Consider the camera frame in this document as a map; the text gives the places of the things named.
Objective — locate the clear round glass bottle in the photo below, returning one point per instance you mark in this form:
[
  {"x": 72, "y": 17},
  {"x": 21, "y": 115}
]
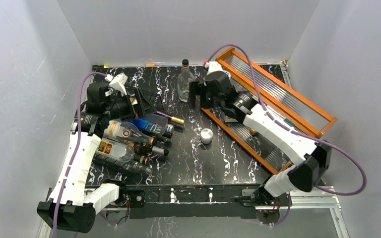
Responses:
[{"x": 127, "y": 132}]

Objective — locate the blue square glass bottle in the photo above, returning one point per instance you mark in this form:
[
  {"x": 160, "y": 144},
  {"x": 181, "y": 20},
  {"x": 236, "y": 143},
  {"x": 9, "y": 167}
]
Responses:
[{"x": 155, "y": 124}]

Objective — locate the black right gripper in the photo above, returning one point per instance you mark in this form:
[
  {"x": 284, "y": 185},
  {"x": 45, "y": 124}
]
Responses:
[{"x": 196, "y": 88}]

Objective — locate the clear bottle with orange label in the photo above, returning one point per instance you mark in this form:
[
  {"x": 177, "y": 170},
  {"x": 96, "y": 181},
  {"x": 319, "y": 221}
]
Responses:
[{"x": 115, "y": 153}]

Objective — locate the dark green wine bottle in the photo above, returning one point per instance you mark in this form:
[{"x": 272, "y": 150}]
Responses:
[{"x": 144, "y": 148}]

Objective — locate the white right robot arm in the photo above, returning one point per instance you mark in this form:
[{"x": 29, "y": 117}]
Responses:
[{"x": 310, "y": 158}]

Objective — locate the orange framed glass shelf rack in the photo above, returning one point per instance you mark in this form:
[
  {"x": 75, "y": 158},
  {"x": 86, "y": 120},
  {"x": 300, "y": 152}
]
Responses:
[{"x": 302, "y": 113}]

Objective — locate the black wire wine rack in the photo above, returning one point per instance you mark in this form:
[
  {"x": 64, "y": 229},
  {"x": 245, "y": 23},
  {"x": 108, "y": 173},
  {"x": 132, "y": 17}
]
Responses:
[{"x": 137, "y": 167}]

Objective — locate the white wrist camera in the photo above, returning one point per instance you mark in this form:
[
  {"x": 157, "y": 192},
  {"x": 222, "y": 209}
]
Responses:
[
  {"x": 117, "y": 82},
  {"x": 212, "y": 66}
]

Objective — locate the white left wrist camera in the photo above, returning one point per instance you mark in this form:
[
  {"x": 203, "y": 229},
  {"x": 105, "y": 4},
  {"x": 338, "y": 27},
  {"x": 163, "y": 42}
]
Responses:
[{"x": 117, "y": 82}]

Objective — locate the clear jar of paper clips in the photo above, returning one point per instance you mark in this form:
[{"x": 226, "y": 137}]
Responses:
[{"x": 206, "y": 136}]

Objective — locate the brown bottle with gold cap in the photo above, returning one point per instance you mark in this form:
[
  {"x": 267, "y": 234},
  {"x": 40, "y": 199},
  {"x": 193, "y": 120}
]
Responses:
[{"x": 171, "y": 119}]

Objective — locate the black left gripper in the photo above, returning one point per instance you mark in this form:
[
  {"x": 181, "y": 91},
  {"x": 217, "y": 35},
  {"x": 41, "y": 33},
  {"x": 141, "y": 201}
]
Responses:
[{"x": 118, "y": 96}]

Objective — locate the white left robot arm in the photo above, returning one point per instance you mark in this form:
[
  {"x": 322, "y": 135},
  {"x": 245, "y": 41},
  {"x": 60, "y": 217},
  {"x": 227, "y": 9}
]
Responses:
[{"x": 78, "y": 157}]

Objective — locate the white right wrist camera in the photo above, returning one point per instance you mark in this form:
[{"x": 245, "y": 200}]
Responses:
[{"x": 212, "y": 66}]

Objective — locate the black aluminium base frame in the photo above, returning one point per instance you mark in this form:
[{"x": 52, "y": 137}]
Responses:
[{"x": 215, "y": 200}]

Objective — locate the tall clear bottle black cap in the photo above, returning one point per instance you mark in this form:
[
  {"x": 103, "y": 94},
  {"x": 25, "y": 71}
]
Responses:
[{"x": 183, "y": 81}]

